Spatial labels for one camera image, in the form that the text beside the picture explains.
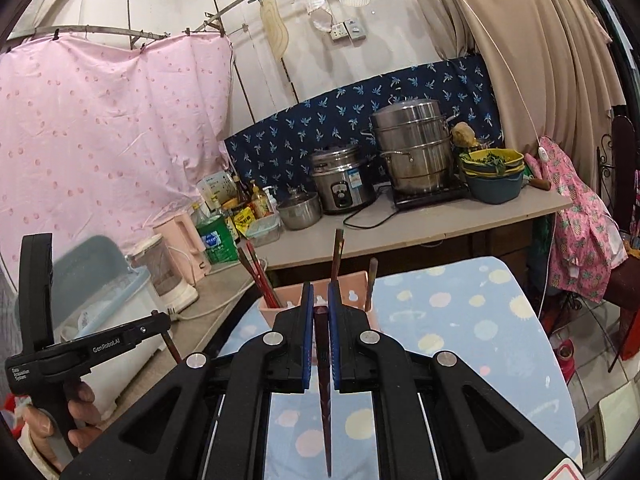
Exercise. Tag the hanging beige insole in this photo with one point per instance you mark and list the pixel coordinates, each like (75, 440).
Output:
(274, 27)

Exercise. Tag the stainless stacked steamer pot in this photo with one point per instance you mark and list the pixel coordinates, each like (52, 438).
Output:
(415, 143)

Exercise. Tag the pink floral garment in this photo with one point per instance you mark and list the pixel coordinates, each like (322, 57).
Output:
(584, 245)

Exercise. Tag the dark red chopstick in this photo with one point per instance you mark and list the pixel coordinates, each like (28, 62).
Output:
(321, 331)

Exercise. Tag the clear food container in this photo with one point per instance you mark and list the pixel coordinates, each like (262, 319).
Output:
(264, 230)

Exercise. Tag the silver rice cooker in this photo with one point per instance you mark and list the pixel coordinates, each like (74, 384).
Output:
(342, 179)

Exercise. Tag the white dish drainer box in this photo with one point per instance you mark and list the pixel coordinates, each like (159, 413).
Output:
(94, 288)

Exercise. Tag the pink perforated utensil basket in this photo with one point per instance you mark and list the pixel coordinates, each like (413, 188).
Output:
(353, 287)

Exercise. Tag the pink electric kettle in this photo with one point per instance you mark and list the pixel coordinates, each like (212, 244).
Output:
(185, 247)

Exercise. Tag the beige hanging curtain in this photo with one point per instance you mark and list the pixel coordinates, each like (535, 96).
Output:
(551, 71)

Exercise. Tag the white blender jug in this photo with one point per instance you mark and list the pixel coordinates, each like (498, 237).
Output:
(174, 290)

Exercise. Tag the blue dotted table cloth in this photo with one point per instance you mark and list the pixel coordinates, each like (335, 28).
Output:
(474, 308)

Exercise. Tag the blue bowl with yellow basins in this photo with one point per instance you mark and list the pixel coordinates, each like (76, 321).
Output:
(493, 175)

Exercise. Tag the person's left hand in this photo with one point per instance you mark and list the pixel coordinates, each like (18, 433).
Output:
(40, 431)

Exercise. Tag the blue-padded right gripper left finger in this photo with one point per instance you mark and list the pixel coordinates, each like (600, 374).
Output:
(308, 311)

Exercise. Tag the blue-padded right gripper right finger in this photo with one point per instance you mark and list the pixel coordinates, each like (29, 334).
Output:
(335, 304)

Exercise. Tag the pink patterned curtain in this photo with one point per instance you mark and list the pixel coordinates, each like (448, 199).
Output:
(101, 140)

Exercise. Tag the green dish soap bottle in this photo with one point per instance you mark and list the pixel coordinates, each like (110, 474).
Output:
(213, 232)

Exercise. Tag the small steel lidded pot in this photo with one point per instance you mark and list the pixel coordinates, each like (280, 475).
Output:
(300, 210)

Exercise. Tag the wall power socket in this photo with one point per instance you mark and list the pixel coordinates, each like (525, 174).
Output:
(352, 29)

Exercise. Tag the navy floral backsplash cloth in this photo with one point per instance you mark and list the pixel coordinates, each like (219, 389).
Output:
(277, 151)

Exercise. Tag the black induction cooker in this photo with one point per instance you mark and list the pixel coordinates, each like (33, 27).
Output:
(454, 190)

